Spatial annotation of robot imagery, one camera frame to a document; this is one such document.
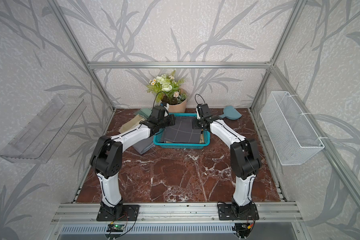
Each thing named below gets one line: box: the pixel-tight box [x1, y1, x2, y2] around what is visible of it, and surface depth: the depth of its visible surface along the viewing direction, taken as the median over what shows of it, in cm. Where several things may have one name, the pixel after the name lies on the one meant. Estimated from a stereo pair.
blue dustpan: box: [218, 105, 243, 120], surface depth 121 cm
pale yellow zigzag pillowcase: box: [199, 133, 204, 144], surface depth 98 cm
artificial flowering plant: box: [147, 70, 187, 105], surface depth 93 cm
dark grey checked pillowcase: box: [162, 116, 202, 143], surface depth 98 cm
